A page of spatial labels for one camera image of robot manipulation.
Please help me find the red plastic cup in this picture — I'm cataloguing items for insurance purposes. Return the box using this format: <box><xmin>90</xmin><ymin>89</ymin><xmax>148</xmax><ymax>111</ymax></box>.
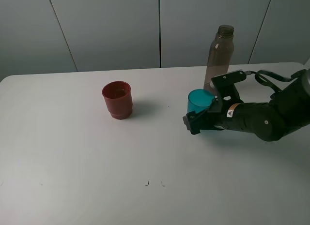
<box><xmin>102</xmin><ymin>81</ymin><xmax>133</xmax><ymax>120</ymax></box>

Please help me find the teal translucent plastic cup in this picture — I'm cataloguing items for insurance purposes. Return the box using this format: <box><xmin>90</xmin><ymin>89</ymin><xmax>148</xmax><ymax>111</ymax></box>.
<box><xmin>187</xmin><ymin>89</ymin><xmax>225</xmax><ymax>132</ymax></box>

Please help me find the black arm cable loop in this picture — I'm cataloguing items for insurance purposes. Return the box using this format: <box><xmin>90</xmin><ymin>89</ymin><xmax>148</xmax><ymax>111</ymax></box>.
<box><xmin>254</xmin><ymin>69</ymin><xmax>306</xmax><ymax>94</ymax></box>

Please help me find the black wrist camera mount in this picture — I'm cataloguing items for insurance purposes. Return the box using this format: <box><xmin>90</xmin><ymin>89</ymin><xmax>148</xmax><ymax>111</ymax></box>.
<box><xmin>209</xmin><ymin>70</ymin><xmax>247</xmax><ymax>113</ymax></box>

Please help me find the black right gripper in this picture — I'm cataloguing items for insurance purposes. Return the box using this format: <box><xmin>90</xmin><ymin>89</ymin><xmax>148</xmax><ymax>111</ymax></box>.
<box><xmin>183</xmin><ymin>102</ymin><xmax>249</xmax><ymax>133</ymax></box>

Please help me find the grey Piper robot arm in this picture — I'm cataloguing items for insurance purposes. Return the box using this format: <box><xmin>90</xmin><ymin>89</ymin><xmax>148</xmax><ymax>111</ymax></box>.
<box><xmin>183</xmin><ymin>69</ymin><xmax>310</xmax><ymax>142</ymax></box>

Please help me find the smoky translucent water bottle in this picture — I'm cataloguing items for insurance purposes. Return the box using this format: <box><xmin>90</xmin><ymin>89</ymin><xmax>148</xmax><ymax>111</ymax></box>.
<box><xmin>203</xmin><ymin>25</ymin><xmax>234</xmax><ymax>96</ymax></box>

